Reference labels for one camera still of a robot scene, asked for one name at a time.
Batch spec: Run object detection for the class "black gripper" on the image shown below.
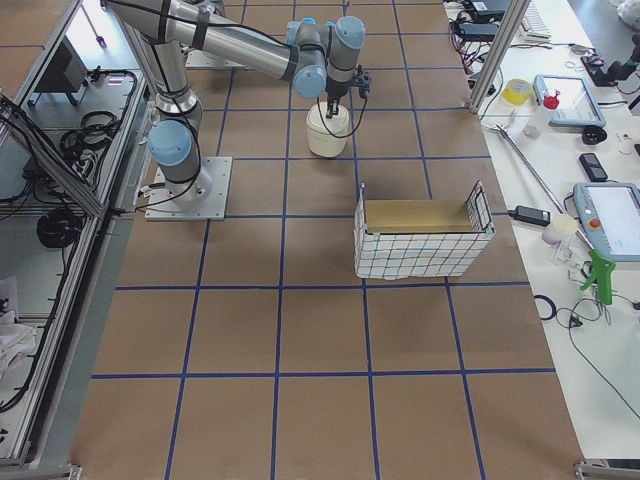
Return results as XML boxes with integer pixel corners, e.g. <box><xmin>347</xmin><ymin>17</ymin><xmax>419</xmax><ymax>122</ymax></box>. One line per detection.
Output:
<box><xmin>325</xmin><ymin>89</ymin><xmax>344</xmax><ymax>119</ymax></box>

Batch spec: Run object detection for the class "white small trash can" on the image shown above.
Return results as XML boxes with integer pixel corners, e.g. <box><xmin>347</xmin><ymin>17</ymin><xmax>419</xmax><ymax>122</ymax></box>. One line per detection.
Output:
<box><xmin>306</xmin><ymin>101</ymin><xmax>350</xmax><ymax>158</ymax></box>

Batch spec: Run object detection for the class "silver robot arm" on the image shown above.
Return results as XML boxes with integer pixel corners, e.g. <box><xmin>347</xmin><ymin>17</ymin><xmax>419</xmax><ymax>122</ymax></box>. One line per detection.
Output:
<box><xmin>109</xmin><ymin>1</ymin><xmax>371</xmax><ymax>116</ymax></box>
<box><xmin>131</xmin><ymin>29</ymin><xmax>211</xmax><ymax>205</ymax></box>

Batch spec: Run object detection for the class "checkered cardboard box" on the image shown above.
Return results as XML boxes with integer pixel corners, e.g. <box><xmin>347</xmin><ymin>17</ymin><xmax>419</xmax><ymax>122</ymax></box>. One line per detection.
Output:
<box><xmin>354</xmin><ymin>181</ymin><xmax>496</xmax><ymax>281</ymax></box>

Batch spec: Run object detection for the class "long metal rod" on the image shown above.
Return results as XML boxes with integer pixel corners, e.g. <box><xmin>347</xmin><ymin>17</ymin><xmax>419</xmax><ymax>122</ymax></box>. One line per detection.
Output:
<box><xmin>483</xmin><ymin>122</ymin><xmax>596</xmax><ymax>251</ymax></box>

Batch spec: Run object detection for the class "yellow tape roll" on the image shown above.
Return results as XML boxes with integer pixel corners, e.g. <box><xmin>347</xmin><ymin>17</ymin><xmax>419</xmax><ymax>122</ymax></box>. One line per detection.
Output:
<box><xmin>502</xmin><ymin>78</ymin><xmax>532</xmax><ymax>106</ymax></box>

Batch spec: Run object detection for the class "clear bottle red cap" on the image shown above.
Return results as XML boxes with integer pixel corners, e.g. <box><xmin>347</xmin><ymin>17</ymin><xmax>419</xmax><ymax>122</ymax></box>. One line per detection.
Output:
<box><xmin>522</xmin><ymin>90</ymin><xmax>560</xmax><ymax>139</ymax></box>

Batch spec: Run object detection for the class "black power adapter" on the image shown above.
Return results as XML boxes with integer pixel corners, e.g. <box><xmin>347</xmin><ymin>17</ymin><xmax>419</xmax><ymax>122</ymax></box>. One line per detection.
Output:
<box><xmin>508</xmin><ymin>205</ymin><xmax>551</xmax><ymax>227</ymax></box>

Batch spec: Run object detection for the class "white paper cup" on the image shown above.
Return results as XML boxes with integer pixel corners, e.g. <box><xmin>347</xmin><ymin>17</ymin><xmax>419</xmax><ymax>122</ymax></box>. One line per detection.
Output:
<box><xmin>541</xmin><ymin>214</ymin><xmax>578</xmax><ymax>245</ymax></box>

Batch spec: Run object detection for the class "teach pendant with screen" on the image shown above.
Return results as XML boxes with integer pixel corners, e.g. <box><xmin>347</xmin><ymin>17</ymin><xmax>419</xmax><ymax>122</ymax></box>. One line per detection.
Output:
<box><xmin>573</xmin><ymin>182</ymin><xmax>639</xmax><ymax>262</ymax></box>

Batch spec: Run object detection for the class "blue tape roll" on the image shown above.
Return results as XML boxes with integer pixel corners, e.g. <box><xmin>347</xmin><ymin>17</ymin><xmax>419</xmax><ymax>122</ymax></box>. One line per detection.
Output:
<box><xmin>534</xmin><ymin>294</ymin><xmax>557</xmax><ymax>321</ymax></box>

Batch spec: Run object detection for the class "green plastic gun tool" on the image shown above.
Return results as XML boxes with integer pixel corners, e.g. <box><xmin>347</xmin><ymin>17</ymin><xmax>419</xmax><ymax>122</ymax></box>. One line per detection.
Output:
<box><xmin>580</xmin><ymin>248</ymin><xmax>616</xmax><ymax>305</ymax></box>

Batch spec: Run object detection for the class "aluminium frame post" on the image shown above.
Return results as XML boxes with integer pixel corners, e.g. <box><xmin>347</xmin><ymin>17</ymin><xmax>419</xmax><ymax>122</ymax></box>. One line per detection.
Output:
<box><xmin>467</xmin><ymin>0</ymin><xmax>530</xmax><ymax>114</ymax></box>

